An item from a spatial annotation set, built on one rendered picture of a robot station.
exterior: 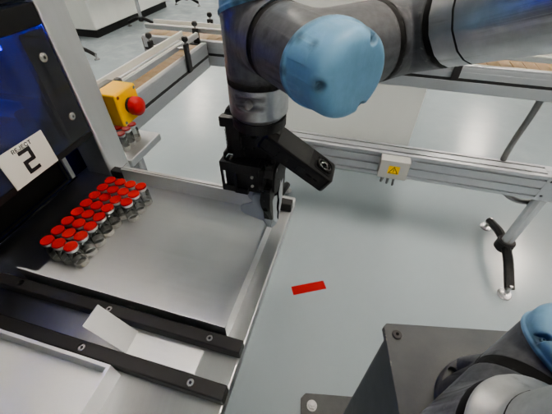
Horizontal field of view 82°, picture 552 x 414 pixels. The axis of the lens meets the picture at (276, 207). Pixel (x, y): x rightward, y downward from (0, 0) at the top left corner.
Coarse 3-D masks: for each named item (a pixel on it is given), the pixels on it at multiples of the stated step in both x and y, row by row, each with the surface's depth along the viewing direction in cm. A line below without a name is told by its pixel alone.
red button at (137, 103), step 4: (132, 96) 68; (136, 96) 68; (128, 100) 67; (132, 100) 67; (136, 100) 67; (140, 100) 68; (128, 104) 67; (132, 104) 67; (136, 104) 67; (140, 104) 68; (144, 104) 69; (128, 108) 67; (132, 108) 67; (136, 108) 67; (140, 108) 68; (144, 108) 69; (132, 112) 68; (136, 112) 68; (140, 112) 69; (144, 112) 70
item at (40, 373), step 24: (0, 336) 43; (0, 360) 41; (24, 360) 41; (48, 360) 41; (72, 360) 40; (0, 384) 39; (24, 384) 39; (48, 384) 39; (72, 384) 39; (96, 384) 36; (0, 408) 38; (24, 408) 38; (48, 408) 38; (72, 408) 38; (96, 408) 37
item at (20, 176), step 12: (36, 132) 50; (24, 144) 49; (36, 144) 51; (48, 144) 53; (0, 156) 46; (12, 156) 48; (24, 156) 49; (36, 156) 51; (48, 156) 53; (12, 168) 48; (24, 168) 50; (12, 180) 48; (24, 180) 50
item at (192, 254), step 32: (160, 192) 65; (192, 192) 64; (224, 192) 62; (128, 224) 59; (160, 224) 59; (192, 224) 59; (224, 224) 59; (256, 224) 59; (96, 256) 54; (128, 256) 54; (160, 256) 54; (192, 256) 54; (224, 256) 54; (256, 256) 51; (64, 288) 48; (96, 288) 45; (128, 288) 49; (160, 288) 49; (192, 288) 49; (224, 288) 49; (192, 320) 43; (224, 320) 42
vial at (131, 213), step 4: (124, 200) 57; (128, 200) 57; (124, 204) 56; (128, 204) 56; (132, 204) 57; (124, 208) 57; (128, 208) 57; (132, 208) 57; (124, 212) 57; (128, 212) 57; (132, 212) 58; (136, 212) 59; (128, 216) 58; (132, 216) 58; (136, 216) 59; (128, 220) 59; (132, 220) 59; (136, 220) 59
